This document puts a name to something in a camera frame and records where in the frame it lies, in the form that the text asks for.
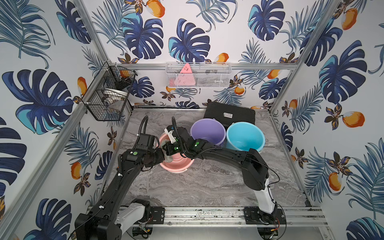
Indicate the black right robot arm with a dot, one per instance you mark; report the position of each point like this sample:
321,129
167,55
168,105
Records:
254,169

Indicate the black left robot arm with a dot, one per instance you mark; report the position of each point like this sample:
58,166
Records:
108,219

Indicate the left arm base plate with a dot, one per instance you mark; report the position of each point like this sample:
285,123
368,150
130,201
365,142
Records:
156,215

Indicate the turquoise plastic bucket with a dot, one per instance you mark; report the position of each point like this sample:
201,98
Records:
243,136

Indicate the pink triangular object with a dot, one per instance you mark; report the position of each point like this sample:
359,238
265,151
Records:
186,77

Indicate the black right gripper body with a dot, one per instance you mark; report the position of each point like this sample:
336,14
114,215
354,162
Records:
173,148

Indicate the black plastic tool case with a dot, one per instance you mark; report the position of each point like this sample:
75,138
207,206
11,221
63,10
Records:
228,114

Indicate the pink plastic bucket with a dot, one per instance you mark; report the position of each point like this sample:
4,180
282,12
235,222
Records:
179,164

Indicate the white wire shelf basket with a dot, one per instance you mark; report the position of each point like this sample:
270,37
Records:
207,75

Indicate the purple plastic bucket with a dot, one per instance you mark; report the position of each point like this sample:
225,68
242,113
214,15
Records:
210,130

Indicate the black wire basket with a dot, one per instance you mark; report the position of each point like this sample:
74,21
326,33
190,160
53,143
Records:
109,92

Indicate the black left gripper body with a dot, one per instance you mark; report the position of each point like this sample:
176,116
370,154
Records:
160,155

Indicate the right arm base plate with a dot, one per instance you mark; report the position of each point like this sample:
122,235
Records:
254,216

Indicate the aluminium front rail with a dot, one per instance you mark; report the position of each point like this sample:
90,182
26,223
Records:
234,217

